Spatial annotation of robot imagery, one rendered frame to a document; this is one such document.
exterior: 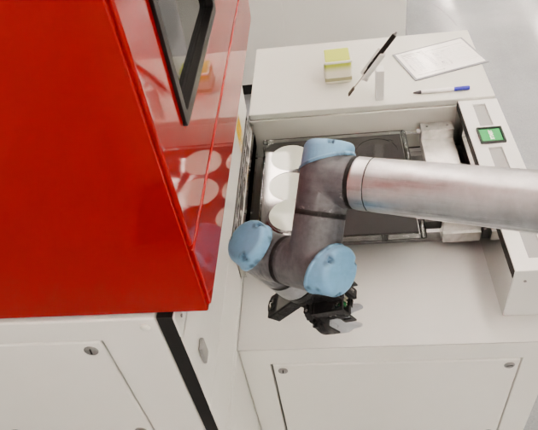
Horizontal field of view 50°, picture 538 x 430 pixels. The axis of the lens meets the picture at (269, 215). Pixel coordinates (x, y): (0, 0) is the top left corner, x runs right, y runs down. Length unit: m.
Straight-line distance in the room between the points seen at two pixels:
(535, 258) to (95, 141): 0.85
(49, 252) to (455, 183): 0.49
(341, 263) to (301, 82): 0.90
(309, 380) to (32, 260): 0.73
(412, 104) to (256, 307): 0.65
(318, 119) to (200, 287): 0.89
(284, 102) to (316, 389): 0.73
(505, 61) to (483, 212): 2.93
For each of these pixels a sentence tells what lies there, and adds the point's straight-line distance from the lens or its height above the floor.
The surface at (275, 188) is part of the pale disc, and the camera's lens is 1.38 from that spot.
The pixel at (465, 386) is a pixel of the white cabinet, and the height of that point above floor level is 0.66.
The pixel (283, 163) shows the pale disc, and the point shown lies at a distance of 1.45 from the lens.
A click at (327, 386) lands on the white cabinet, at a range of 1.31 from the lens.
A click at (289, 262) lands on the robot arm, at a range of 0.82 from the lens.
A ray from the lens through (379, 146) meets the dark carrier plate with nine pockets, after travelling 1.48.
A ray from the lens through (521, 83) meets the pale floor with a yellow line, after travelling 3.45.
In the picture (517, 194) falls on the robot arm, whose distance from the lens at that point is 0.71.
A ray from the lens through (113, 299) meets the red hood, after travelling 0.76.
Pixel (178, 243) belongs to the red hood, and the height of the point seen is 1.36.
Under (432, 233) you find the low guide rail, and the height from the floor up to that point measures 0.85.
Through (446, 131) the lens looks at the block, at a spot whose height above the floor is 0.90.
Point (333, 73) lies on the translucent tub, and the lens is 1.58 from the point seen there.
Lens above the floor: 1.82
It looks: 44 degrees down
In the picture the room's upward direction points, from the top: 10 degrees counter-clockwise
